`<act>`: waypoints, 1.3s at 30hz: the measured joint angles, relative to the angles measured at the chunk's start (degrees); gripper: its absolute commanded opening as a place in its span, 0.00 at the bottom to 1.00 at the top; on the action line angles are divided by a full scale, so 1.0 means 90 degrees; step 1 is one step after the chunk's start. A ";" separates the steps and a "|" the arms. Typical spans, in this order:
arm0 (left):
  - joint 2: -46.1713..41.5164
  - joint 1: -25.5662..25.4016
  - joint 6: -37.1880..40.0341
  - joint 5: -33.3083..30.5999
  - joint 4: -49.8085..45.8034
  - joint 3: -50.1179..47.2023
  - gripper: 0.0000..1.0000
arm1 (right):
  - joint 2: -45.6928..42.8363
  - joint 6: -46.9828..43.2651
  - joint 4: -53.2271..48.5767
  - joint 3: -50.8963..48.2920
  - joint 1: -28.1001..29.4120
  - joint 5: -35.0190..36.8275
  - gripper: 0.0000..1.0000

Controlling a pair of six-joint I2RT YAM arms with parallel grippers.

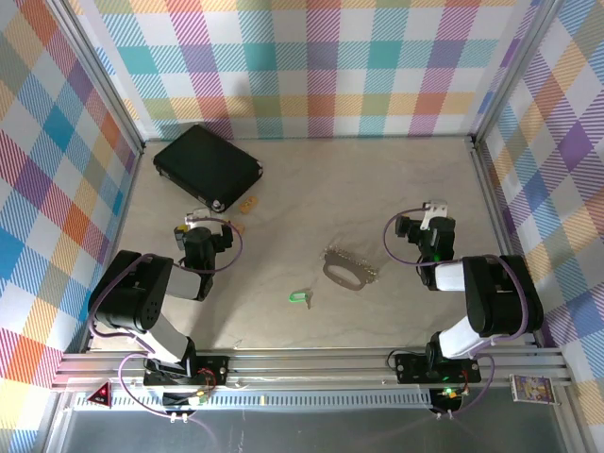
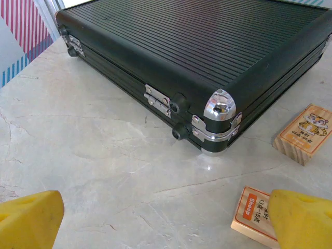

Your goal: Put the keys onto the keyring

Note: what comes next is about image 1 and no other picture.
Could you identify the red triangle warning sign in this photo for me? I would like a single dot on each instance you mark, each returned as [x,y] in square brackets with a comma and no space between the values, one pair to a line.
[100,397]

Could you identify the small connector board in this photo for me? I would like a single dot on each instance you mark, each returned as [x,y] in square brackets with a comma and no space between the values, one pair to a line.
[448,394]
[189,398]

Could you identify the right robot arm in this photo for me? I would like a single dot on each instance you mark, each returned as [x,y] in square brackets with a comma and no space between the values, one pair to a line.
[500,292]

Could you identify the black zip case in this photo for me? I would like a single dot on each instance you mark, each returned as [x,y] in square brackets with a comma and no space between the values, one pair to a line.
[207,162]

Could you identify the small tan wooden block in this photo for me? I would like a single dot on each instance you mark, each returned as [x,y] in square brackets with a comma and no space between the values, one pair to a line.
[248,204]
[240,228]

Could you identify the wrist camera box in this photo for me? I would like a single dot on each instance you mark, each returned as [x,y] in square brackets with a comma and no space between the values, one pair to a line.
[196,216]
[434,210]

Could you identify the aluminium front rail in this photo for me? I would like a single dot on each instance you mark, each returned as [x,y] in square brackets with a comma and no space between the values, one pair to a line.
[307,373]

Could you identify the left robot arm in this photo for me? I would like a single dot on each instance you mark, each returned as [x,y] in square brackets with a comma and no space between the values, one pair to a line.
[137,292]

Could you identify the aluminium side rail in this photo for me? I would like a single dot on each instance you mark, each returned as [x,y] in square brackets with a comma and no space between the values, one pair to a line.
[114,245]
[495,212]

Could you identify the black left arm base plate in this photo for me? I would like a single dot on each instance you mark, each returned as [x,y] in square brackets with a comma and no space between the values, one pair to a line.
[212,370]

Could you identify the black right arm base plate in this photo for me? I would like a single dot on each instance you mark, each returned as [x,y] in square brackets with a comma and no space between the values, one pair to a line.
[410,368]

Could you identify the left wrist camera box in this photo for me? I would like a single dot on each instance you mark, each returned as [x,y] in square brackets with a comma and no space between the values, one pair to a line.
[196,216]

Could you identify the aluminium frame post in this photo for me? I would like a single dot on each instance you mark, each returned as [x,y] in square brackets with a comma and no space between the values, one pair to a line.
[514,71]
[99,78]

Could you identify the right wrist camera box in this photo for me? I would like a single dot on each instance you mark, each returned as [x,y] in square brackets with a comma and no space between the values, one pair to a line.
[434,210]

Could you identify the small colourful card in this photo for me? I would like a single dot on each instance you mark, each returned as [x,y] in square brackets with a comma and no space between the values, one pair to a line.
[533,389]

